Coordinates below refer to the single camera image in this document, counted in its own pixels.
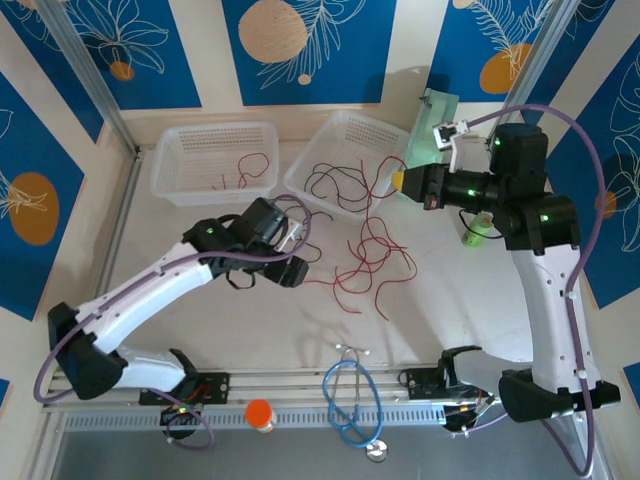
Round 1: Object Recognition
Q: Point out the thin black cable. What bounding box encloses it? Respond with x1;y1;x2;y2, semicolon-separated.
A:
298;208;335;262
304;163;361;201
324;172;374;217

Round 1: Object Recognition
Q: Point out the white plastic mesh basket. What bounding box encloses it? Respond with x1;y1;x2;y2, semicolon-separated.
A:
282;109;412;224
149;121;280;207

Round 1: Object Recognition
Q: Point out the mint green zip pouch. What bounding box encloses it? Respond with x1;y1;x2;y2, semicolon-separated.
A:
397;87;461;204

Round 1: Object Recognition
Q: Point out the orange capped bottle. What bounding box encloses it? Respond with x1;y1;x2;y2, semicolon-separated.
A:
244;398;276;434

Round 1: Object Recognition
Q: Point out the black controller box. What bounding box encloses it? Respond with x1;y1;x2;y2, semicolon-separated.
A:
442;399;496;436
159;403;204;427

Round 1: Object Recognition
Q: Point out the grey metal panel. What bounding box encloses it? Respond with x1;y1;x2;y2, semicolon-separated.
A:
47;428;601;480

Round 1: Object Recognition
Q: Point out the blue stethoscope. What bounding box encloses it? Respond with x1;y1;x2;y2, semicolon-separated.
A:
322;343;390;462

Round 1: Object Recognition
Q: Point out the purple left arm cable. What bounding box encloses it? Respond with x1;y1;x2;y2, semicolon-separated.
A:
32;193;316;451

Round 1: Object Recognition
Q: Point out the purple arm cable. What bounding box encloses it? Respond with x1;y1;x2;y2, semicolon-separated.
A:
32;193;316;451
444;103;609;477

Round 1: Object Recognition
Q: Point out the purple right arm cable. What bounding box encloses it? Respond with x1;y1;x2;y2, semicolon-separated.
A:
444;103;609;477

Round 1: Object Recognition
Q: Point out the aluminium frame post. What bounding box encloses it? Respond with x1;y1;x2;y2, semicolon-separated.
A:
502;0;576;116
37;0;144;159

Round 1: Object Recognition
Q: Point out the aluminium side rail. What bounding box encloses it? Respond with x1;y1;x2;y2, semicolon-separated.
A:
72;149;146;374

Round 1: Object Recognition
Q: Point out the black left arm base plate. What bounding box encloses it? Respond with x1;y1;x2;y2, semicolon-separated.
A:
137;370;232;406

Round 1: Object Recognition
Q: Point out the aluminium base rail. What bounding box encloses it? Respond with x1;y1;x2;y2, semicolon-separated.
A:
42;367;601;416

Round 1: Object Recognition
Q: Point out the grey slotted cable duct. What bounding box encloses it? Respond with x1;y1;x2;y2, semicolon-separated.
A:
62;403;449;432

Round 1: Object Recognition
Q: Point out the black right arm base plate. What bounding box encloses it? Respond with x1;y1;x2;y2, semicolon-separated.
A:
399;366;451;401

